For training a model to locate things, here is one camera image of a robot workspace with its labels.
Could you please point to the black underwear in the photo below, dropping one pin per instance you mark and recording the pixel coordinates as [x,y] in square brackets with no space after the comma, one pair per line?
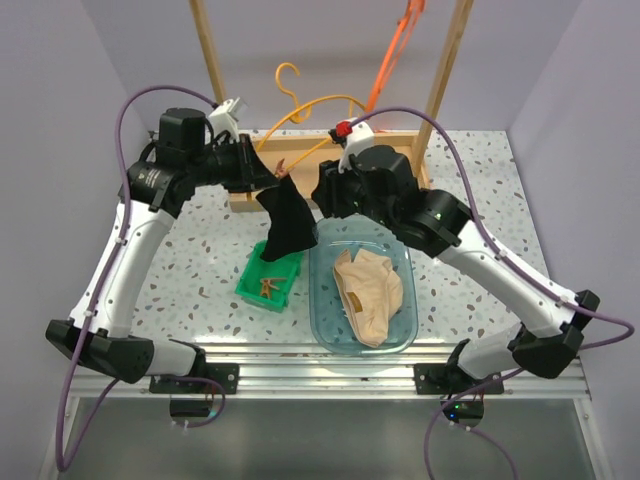
[293,228]

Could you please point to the green plastic bin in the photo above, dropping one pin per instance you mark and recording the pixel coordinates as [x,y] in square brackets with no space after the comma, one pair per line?
[248,287]

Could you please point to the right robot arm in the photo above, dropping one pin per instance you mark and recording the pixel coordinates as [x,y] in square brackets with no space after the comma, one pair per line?
[381,186]

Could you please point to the beige underwear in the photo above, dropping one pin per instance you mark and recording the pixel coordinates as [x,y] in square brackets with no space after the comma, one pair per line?
[371,293]

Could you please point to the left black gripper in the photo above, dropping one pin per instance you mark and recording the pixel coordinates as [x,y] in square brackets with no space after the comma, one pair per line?
[251,175]

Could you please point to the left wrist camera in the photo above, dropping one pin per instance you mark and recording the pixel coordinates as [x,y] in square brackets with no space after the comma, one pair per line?
[226,116]

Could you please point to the clear blue plastic container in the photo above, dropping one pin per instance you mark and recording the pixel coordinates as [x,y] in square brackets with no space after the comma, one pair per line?
[328,320]

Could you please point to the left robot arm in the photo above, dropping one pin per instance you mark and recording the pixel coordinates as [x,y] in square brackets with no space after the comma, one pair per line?
[193,149]

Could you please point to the wooden hanger rack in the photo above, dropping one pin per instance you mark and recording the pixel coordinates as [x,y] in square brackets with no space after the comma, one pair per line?
[413,145]

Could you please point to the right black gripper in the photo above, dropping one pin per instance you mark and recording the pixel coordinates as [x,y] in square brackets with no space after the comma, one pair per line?
[328,190]

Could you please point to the yellow plastic hanger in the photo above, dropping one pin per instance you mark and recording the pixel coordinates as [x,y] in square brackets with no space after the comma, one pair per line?
[303,112]

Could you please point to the orange plastic hanger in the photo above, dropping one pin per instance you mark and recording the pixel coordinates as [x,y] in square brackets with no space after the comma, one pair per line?
[402,34]

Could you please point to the aluminium rail frame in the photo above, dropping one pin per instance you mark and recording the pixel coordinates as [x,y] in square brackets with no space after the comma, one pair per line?
[189,295]

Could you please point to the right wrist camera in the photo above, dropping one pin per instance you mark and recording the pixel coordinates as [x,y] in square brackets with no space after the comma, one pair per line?
[352,139]

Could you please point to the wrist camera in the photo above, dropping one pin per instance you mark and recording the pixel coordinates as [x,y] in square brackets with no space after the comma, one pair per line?
[352,139]
[226,116]

